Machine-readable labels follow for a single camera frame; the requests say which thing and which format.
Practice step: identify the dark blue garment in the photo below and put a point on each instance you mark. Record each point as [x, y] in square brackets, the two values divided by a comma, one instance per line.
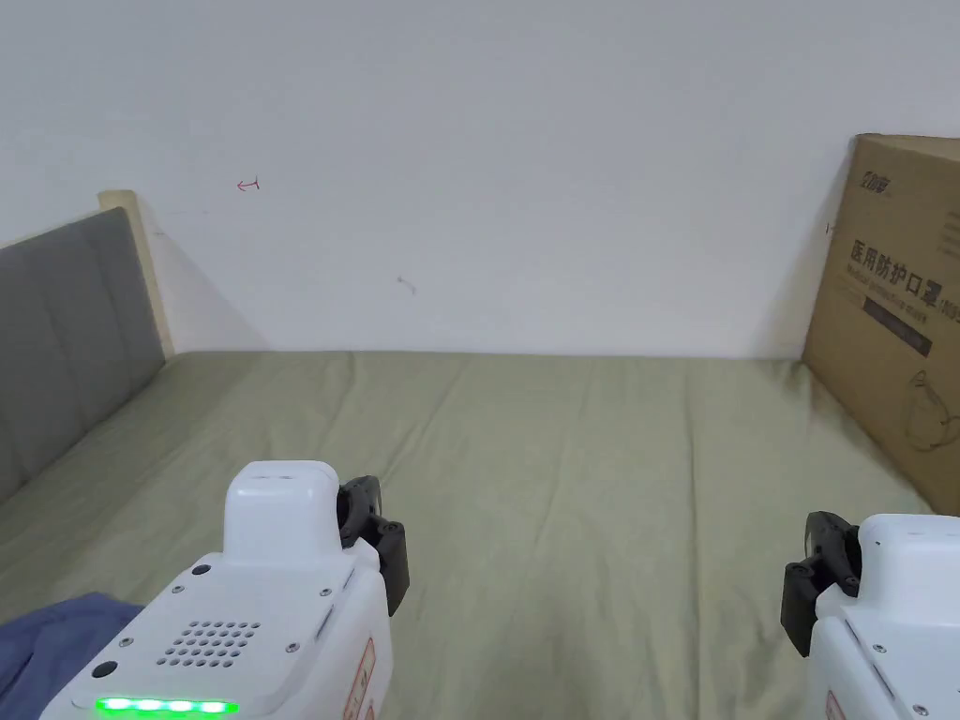
[45, 645]

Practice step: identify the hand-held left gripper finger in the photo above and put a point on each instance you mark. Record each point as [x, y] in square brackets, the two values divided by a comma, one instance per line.
[394, 570]

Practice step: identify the grey padded headboard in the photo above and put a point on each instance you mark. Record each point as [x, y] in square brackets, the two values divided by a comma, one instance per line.
[67, 337]

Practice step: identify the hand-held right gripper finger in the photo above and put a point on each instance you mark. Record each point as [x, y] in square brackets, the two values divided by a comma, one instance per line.
[799, 607]

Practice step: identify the bed with pale green sheet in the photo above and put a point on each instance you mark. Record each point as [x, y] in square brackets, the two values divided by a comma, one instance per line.
[562, 487]

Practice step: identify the brown cardboard carton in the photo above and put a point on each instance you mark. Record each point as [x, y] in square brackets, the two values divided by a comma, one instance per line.
[892, 315]

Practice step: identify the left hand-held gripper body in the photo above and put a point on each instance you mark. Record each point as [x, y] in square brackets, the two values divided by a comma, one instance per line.
[285, 600]

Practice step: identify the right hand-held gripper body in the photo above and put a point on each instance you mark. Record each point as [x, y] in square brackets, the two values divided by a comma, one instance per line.
[892, 622]

